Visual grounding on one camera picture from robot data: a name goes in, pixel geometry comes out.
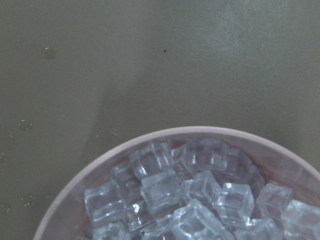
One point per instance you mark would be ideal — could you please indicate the clear ice cubes pile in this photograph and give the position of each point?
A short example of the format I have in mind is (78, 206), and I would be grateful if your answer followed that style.
(201, 190)

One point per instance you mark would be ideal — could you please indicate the pink bowl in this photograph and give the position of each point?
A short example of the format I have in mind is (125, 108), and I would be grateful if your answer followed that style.
(66, 217)

